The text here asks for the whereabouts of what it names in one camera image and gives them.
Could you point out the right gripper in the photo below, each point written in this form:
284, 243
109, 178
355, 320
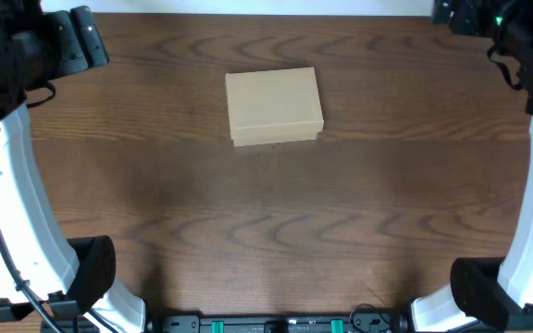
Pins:
454, 17

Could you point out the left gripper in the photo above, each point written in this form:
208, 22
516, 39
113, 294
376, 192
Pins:
80, 35

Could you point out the cardboard box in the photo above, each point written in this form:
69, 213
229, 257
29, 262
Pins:
273, 106

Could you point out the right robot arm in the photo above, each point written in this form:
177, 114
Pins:
490, 294

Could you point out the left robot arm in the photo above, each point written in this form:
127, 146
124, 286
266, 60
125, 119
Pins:
70, 283

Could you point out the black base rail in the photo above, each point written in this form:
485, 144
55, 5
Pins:
367, 321

